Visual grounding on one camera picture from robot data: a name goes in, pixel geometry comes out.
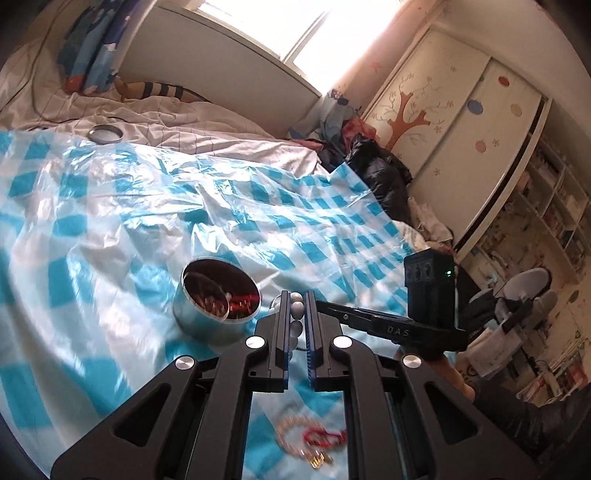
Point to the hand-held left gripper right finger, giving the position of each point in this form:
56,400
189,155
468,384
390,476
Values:
313,341

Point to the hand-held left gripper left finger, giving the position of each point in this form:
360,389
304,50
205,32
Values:
282,341

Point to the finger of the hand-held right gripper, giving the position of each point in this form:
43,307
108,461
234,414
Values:
369,323

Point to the round metal tin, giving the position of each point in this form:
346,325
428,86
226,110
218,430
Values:
203,323

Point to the person's right forearm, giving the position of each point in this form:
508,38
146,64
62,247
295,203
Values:
521,424

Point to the crumpled white cloth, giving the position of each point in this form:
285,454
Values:
429,221

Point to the small gold clasp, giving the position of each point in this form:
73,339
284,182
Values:
321,460

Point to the white bookshelf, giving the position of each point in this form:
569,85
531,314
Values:
549,258

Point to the black plastic bag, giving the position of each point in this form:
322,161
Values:
374,170

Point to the wardrobe with tree print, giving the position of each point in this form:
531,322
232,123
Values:
452,115

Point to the blue checkered plastic sheet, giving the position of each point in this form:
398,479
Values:
138,221

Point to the round metal tin lid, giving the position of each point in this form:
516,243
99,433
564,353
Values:
106,134

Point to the window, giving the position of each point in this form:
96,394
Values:
314,41

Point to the striped plush pillow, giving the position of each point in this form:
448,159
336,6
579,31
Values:
157,90

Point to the blue printed curtain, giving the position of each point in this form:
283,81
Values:
92,50

